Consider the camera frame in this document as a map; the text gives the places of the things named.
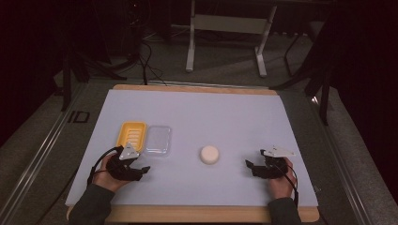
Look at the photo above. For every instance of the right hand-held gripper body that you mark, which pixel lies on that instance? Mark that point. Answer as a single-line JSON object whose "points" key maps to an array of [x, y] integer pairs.
{"points": [[273, 164]]}

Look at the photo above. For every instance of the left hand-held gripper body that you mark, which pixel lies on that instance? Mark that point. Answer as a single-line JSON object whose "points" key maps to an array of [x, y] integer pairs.
{"points": [[123, 165]]}

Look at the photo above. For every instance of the clear plastic container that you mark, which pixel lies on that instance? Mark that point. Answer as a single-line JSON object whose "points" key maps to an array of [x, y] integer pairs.
{"points": [[158, 140]]}

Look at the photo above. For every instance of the yellow soap dish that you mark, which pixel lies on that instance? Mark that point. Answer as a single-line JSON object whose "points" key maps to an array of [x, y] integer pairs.
{"points": [[131, 133]]}

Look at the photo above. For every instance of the round white soap bar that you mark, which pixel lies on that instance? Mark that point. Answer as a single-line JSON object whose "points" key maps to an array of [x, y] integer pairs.
{"points": [[209, 154]]}

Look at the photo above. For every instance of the person's right hand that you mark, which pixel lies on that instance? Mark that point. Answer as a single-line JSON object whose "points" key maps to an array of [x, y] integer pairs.
{"points": [[280, 186]]}

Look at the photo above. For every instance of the person's left hand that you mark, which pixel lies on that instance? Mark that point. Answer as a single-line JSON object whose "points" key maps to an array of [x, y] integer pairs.
{"points": [[104, 179]]}

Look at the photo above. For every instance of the wooden table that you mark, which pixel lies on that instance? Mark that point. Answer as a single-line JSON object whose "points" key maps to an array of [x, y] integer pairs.
{"points": [[194, 214]]}

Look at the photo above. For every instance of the white table mat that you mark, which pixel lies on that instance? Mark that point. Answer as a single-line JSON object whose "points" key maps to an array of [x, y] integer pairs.
{"points": [[200, 115]]}

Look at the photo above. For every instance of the black metal stand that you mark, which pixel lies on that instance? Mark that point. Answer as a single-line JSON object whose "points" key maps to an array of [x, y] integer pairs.
{"points": [[316, 78]]}

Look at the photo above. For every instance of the dark curtain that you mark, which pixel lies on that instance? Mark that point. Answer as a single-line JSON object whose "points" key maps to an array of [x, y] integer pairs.
{"points": [[28, 62], [369, 87]]}

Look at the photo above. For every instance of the white metal stand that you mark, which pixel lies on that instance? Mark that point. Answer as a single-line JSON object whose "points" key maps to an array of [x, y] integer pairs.
{"points": [[230, 24]]}

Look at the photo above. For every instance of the metal floor rail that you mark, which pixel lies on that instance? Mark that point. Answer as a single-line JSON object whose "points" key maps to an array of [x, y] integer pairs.
{"points": [[339, 162], [37, 159]]}

